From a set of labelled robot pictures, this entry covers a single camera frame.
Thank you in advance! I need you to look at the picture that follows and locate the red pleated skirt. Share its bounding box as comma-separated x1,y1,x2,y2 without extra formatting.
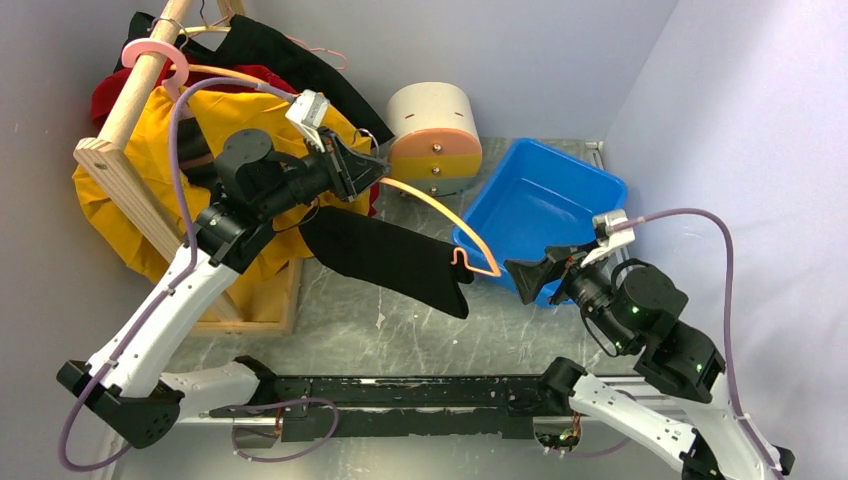
89,65,379,217

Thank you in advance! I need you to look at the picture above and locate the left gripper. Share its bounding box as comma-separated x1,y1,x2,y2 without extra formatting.
258,126,395,220

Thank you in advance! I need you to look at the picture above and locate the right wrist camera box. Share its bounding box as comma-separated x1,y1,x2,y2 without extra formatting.
580,209,635,267

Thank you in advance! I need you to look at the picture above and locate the yellow hanger at rack top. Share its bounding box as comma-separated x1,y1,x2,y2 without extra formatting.
183,26,231,37

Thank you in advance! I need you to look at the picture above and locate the round cream drawer box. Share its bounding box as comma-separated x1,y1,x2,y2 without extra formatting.
386,82,482,197

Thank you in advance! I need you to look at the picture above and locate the small black skirt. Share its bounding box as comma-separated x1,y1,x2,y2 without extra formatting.
298,206,474,319

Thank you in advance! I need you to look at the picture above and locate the blue plastic bin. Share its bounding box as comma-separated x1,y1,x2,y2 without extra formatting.
463,138,628,293

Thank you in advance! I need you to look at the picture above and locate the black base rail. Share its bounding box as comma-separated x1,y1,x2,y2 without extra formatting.
209,375,575,442

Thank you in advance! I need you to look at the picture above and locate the yellow skirt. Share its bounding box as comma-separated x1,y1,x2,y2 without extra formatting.
71,84,374,325

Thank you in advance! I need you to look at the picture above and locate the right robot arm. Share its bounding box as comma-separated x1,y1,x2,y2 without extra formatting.
504,247,795,479

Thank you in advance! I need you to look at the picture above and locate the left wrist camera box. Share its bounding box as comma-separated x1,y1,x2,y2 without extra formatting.
286,90,330,152

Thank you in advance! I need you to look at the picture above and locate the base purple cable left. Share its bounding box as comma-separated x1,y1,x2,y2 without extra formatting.
228,396,342,464

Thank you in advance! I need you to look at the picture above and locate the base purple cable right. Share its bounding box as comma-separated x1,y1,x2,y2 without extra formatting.
539,409,637,460

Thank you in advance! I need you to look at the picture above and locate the wooden clothes rack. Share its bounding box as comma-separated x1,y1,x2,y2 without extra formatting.
73,1,303,337

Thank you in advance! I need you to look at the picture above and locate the orange wavy hanger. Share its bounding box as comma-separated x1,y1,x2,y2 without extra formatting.
378,177,502,278

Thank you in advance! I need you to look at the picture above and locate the pink plastic hanger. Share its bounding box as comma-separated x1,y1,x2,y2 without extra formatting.
121,38,190,101

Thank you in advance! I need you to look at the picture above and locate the black garment on rack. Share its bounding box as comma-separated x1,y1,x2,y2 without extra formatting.
125,12,394,144

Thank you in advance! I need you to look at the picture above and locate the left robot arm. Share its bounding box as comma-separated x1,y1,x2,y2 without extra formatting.
57,127,390,449

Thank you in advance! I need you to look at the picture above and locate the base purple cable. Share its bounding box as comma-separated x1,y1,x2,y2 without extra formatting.
539,409,637,460
228,396,342,464

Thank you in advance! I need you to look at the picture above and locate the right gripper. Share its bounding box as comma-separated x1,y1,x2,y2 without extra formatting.
503,238,634,351

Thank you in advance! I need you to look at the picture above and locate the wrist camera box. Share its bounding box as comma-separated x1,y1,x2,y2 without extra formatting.
286,90,330,152
580,209,635,267

